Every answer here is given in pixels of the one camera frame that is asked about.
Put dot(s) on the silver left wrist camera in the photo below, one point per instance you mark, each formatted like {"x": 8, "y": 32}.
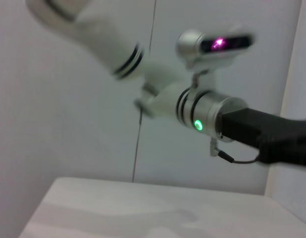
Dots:
{"x": 190, "y": 44}

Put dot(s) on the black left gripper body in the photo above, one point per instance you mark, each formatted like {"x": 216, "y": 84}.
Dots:
{"x": 279, "y": 138}

